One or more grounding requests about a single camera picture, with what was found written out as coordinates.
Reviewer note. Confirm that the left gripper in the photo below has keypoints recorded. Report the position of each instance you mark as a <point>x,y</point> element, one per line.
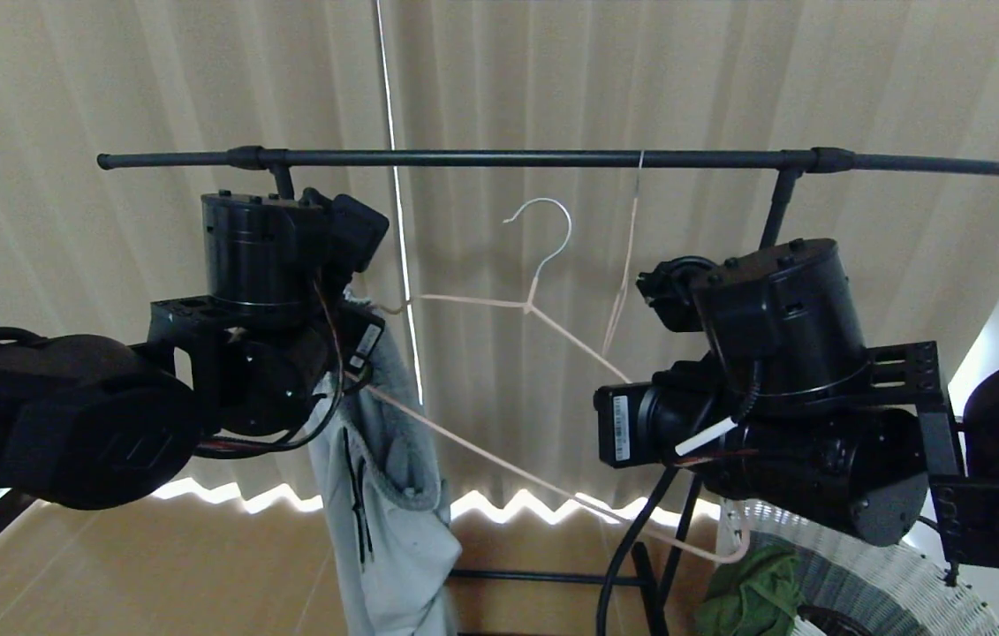
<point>358,340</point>

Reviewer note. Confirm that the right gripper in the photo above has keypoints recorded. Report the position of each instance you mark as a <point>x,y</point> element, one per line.
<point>649,424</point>

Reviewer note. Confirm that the pink clothes hanger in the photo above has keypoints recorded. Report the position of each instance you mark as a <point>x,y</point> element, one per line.
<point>481,450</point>
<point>627,265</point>

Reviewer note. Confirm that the pale grey shorts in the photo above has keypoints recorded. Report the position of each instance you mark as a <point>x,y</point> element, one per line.
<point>393,530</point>

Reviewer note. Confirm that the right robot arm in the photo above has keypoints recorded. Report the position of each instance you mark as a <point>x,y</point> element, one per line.
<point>782,327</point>

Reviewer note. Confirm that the black clothes rack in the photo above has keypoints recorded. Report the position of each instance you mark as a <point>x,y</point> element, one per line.
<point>481,159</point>

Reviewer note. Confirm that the white laundry basket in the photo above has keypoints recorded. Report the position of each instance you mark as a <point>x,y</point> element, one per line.
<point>888,583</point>

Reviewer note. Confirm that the green garment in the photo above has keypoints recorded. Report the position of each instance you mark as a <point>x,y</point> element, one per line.
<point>751,596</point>

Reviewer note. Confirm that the beige curtain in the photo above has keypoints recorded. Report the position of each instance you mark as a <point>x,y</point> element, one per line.
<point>110,106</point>

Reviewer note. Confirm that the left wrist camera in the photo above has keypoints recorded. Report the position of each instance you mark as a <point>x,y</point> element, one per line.
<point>359,230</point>

